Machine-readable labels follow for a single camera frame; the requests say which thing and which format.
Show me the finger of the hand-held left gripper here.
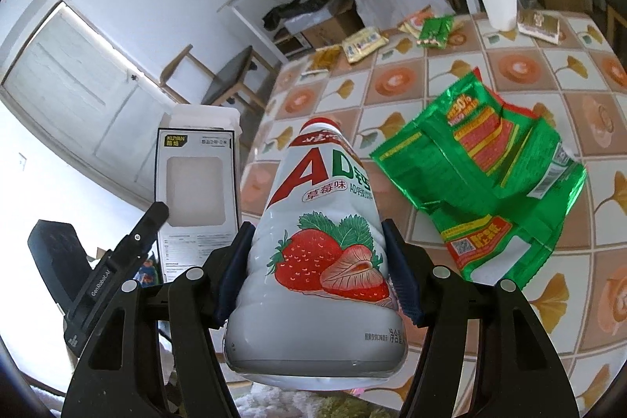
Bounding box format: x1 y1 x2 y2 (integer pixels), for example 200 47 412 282
104 201 171 274

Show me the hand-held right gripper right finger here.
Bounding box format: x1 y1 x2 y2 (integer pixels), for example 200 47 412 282
381 219 578 418

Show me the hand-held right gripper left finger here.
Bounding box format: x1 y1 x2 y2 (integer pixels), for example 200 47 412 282
60 222 256 418

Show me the black white window box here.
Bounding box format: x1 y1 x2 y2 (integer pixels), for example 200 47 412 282
156 103 242 284

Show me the white strawberry milk bottle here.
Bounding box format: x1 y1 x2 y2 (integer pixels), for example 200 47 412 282
223 117 410 392

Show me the green snack wrapper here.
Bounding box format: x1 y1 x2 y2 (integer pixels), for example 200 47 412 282
370 68 587 286

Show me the white door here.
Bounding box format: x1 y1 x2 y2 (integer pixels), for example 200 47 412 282
0 0 173 203

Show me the wooden chair black seat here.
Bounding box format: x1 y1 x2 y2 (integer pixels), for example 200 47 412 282
159 43 276 111

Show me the brown snack packet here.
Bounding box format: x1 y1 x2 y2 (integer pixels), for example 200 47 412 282
306 46 342 74

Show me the yellow snack packet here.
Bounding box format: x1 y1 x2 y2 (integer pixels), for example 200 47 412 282
341 29 389 65

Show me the small green packet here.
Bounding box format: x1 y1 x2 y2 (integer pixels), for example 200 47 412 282
417 15 457 50

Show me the orange yellow packet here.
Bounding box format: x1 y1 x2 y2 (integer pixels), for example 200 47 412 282
398 9 437 39

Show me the floral checkered tablecloth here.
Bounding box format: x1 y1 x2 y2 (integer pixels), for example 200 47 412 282
235 9 627 404

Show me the black cloth bag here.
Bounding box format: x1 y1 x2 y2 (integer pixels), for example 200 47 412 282
263 0 354 31

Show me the white paper cup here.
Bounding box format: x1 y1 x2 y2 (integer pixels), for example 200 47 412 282
475 0 518 32

